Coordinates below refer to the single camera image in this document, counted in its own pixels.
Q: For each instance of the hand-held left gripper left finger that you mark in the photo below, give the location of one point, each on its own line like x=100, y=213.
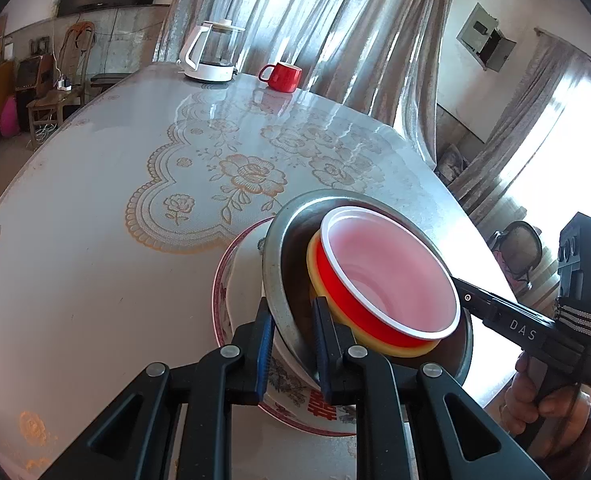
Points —
x=263, y=355

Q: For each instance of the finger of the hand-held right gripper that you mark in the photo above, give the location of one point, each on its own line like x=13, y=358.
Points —
x=478, y=305

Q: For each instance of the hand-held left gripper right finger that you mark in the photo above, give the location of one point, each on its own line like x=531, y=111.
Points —
x=320, y=347

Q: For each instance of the yellow plastic bowl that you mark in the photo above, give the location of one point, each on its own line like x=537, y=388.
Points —
x=320, y=295

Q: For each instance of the white plate with red characters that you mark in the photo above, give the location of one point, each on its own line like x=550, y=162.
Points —
x=320, y=407

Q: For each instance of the white floral ceramic bowl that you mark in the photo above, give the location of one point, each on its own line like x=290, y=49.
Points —
x=217, y=305

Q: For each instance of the stainless steel bowl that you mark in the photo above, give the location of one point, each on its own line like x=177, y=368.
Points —
x=288, y=260

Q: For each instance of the red plastic bowl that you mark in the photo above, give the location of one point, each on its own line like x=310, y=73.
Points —
x=385, y=270

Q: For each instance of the person's right hand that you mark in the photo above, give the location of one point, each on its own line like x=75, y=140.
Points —
x=555, y=425

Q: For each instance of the pink cloth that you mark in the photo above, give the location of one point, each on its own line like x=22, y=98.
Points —
x=513, y=270

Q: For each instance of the dark oval-back chair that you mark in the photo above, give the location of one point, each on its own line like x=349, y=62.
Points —
x=520, y=247

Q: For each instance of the narrow grey sheer curtain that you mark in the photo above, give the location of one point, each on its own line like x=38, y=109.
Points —
x=525, y=110

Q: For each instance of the red mug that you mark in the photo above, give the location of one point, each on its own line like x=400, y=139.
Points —
x=283, y=77

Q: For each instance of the white glass electric kettle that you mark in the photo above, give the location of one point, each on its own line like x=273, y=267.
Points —
x=210, y=55

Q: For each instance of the wide grey sheer curtain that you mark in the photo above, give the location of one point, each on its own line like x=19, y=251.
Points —
x=325, y=35

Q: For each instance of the wooden chair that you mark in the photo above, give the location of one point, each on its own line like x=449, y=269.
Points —
x=73, y=75

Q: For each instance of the pink ball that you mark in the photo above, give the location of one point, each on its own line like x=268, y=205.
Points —
x=8, y=117

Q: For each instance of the black speaker box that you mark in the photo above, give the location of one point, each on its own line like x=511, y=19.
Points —
x=28, y=90

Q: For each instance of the wall electrical panel box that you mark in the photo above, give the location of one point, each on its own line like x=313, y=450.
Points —
x=483, y=35

